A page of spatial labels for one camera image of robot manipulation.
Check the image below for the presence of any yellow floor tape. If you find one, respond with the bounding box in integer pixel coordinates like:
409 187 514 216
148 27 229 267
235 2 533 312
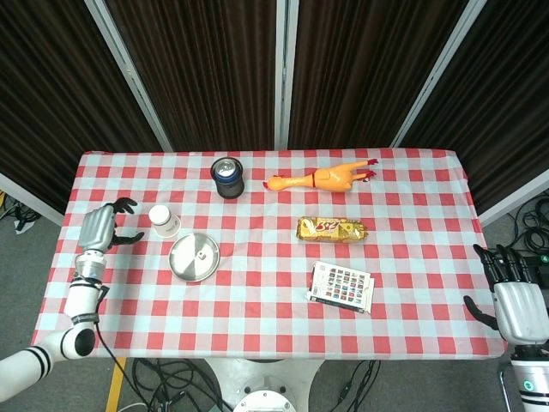
104 356 129 412

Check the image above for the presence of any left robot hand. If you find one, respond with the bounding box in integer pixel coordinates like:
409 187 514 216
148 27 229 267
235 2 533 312
76 197 146 254

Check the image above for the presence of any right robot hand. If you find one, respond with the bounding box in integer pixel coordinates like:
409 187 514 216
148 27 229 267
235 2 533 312
462 243 549 345

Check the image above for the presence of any blue soda can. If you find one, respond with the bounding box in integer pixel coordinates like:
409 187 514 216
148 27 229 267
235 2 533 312
209 157 247 200

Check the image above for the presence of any black device box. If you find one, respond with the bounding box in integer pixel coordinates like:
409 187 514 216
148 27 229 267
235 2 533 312
528 252 549 285

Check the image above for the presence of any silver metal plate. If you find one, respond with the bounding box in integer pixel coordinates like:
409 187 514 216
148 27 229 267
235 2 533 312
167 232 220 283

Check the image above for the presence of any postcard box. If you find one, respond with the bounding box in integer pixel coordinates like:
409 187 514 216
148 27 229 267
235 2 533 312
305 260 376 314

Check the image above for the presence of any white partition base rail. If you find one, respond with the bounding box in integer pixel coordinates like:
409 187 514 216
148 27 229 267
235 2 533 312
0 171 66 227
476 167 549 227

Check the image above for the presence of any yellow rubber chicken toy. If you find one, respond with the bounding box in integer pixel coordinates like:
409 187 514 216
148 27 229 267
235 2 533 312
262 158 379 194

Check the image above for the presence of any white partition post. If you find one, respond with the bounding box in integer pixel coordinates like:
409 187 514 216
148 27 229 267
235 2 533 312
389 0 488 149
83 0 175 153
274 0 300 151

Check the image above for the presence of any dark corrugated partition panel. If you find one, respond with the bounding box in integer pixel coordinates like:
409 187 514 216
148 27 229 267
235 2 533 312
0 0 163 215
105 0 278 152
287 0 469 151
402 0 549 216

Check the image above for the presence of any red white checkered tablecloth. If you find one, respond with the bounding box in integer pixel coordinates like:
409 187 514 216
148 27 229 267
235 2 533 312
30 148 508 361

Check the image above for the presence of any black floor cable bundle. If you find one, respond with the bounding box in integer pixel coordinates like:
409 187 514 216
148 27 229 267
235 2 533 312
332 359 383 412
509 199 549 258
0 191 42 235
128 357 235 412

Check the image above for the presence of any blue drink can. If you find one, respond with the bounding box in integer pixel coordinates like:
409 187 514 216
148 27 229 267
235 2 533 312
213 157 241 182

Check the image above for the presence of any gold biscuit packet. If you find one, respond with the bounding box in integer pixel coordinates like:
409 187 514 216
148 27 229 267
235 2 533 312
295 215 369 245

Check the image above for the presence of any white paper cup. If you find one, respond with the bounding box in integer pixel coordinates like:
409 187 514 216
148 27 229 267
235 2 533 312
148 204 183 239

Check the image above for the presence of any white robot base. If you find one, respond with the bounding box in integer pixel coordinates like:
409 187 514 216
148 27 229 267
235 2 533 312
201 357 328 412

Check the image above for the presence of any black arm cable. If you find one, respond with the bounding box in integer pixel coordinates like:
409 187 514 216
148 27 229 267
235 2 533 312
94 286 132 412

